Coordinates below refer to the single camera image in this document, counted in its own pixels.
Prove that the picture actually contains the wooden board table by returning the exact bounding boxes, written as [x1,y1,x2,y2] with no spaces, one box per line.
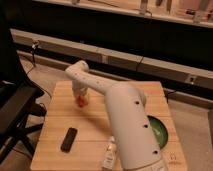
[31,81,188,171]

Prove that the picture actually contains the translucent yellowish gripper finger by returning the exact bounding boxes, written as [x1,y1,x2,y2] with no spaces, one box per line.
[82,95,89,104]

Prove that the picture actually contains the black chair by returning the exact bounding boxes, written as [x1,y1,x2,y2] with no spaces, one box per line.
[0,5,46,164]

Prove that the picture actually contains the black remote control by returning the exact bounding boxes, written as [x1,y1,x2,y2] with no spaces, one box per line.
[60,127,78,153]

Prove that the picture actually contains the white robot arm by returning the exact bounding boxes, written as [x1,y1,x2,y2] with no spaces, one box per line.
[65,60,169,171]

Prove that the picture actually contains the clear plastic bottle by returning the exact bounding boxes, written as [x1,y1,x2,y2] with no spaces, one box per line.
[102,136,117,171]

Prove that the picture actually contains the green bowl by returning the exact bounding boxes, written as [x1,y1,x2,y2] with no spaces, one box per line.
[148,116,169,149]

